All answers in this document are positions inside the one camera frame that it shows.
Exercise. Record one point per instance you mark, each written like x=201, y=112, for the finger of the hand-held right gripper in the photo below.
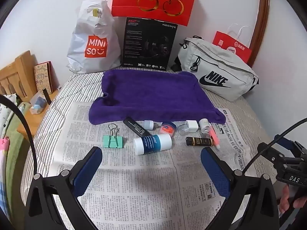
x=269, y=152

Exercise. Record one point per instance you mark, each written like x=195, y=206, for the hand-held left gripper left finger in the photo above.
x=86, y=172

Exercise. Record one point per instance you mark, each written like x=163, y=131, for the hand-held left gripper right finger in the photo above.
x=215, y=172

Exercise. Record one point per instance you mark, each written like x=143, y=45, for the black and gold lighter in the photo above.
x=200, y=141

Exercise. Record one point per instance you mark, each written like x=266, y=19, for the pink highlighter pen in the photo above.
x=214, y=134

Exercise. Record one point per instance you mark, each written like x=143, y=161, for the green binder clip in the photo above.
x=112, y=141

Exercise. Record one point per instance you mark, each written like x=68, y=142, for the white tape roll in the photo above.
x=205, y=125

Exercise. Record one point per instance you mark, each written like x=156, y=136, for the black rectangular stick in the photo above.
x=135, y=126

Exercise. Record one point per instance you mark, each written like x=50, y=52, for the white bottle blue label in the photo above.
x=151, y=143

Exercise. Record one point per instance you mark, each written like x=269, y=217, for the person's right hand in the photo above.
x=286, y=200

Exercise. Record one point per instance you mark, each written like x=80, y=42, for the newspaper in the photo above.
x=134, y=184

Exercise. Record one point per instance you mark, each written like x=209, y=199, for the white charger cube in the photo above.
x=191, y=125

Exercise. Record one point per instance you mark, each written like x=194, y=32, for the small round balm tin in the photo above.
x=168, y=127

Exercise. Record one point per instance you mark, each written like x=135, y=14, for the wooden nightstand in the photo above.
x=28, y=124

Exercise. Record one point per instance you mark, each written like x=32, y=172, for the small white dropper bottle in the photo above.
x=148, y=124

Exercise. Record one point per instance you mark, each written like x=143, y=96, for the pale blue small box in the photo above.
x=38, y=105

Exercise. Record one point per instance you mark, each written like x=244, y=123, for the small black device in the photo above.
x=46, y=95

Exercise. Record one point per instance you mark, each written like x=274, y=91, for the white floral cloth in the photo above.
x=7, y=117

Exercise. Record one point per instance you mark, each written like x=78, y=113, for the purple towel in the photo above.
x=153, y=93

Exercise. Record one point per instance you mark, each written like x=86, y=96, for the patterned notebook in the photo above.
x=43, y=76

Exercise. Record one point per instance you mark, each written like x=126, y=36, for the grey waist bag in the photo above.
x=215, y=60

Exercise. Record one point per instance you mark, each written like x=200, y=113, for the white plastic shopping bag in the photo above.
x=96, y=62

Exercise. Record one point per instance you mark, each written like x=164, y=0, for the wooden chair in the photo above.
x=21, y=71

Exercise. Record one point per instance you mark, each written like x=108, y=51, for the black headphone box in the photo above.
x=148, y=43

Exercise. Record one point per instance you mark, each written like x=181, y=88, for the red gift bag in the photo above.
x=156, y=4

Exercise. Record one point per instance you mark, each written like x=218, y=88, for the curved brown wooden frame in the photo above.
x=260, y=16

